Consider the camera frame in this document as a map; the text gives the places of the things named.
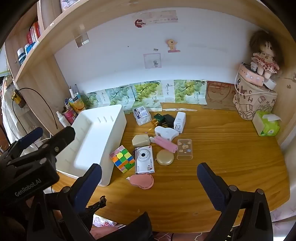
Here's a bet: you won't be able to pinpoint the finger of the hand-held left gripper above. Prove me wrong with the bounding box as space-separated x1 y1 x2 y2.
9 126 76 164
0 126 44 167

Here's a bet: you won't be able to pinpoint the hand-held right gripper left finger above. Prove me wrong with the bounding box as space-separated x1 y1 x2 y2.
28 163 103 241

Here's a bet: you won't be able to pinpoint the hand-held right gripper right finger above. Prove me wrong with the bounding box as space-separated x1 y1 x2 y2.
196 162 274 241

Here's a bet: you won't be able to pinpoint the white plastic storage bin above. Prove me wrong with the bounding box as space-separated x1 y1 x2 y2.
55 104 127 187

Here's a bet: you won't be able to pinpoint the colourful puzzle cube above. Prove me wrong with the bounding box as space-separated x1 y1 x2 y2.
109 145 136 174

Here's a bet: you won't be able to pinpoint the clear printed phone case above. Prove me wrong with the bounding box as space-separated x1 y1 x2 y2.
177 138 193 160

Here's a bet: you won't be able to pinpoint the pink teardrop pouch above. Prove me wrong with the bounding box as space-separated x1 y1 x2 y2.
126 173 154 190

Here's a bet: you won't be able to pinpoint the gold round compact mirror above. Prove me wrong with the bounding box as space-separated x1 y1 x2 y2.
156 149 174 166

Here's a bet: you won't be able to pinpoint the white compact camera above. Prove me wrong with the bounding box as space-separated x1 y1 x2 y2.
134 146 155 174

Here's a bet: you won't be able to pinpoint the pink folding comb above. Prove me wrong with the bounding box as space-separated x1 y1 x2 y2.
150 136 178 153

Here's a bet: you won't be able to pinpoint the beige small box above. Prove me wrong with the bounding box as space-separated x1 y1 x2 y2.
132 135 151 147

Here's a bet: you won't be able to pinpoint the white plastic handheld gadget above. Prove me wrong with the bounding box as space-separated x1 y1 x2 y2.
154 126 179 141

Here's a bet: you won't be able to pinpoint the white wall charger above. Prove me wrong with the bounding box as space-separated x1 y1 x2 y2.
173 112 186 133

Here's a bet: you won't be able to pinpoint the clear cotton swab box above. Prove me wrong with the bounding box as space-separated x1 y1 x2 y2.
132 106 152 126

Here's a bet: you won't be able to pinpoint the green perfume bottle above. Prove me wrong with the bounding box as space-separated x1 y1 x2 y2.
151 113 165 128

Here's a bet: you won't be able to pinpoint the white spray bottle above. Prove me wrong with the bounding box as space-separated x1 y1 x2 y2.
56 111 71 127

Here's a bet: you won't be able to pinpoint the pink can pen holder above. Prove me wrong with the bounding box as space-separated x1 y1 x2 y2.
63 108 78 126

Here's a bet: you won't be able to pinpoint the orange snack pouch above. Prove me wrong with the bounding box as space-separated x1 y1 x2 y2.
69 93 87 114

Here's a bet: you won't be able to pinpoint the white plastic bag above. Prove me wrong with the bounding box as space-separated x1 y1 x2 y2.
92 215 117 229

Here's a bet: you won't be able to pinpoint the yellow clip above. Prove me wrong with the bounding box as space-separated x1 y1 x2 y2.
11 89 25 108

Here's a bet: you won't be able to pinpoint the grape print paper panel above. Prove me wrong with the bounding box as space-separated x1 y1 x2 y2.
105 85 136 114
81 90 111 109
161 79 207 105
131 81 163 112

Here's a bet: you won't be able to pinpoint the wooden desk hutch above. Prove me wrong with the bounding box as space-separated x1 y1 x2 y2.
5 0 296 149

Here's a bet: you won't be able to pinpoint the black zip jacket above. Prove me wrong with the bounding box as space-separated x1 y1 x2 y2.
79 196 153 241

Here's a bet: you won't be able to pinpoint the black power adapter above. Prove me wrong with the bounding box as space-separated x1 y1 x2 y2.
163 114 175 128

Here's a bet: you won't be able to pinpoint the white paper strip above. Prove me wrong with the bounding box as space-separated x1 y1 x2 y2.
162 107 198 112

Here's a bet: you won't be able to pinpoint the green tissue pack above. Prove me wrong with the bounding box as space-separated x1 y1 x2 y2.
252 111 282 137

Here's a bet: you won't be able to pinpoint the brown printed cardboard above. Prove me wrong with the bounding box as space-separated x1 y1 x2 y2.
203 81 238 111

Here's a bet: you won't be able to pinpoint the letter print fabric bag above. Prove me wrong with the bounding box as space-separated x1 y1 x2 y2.
233 77 278 121

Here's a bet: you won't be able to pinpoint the red books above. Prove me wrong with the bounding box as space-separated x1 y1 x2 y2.
26 21 41 44

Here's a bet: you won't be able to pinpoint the pink round tin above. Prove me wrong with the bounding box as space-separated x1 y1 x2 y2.
239 63 265 87

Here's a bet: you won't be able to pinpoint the small white charger block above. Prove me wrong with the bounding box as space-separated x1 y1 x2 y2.
264 78 277 90

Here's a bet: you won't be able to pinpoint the brown-haired rag doll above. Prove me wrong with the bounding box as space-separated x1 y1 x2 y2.
248 30 284 80

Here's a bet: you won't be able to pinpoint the pale patterned tape strip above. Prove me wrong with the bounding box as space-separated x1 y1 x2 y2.
132 10 179 24

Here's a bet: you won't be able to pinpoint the thin black cable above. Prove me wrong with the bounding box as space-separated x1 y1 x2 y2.
12 88 58 130

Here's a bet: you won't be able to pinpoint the white thin cable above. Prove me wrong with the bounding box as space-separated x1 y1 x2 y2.
235 72 275 95

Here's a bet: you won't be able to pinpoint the bear wall sticker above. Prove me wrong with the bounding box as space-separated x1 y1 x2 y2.
165 39 181 53

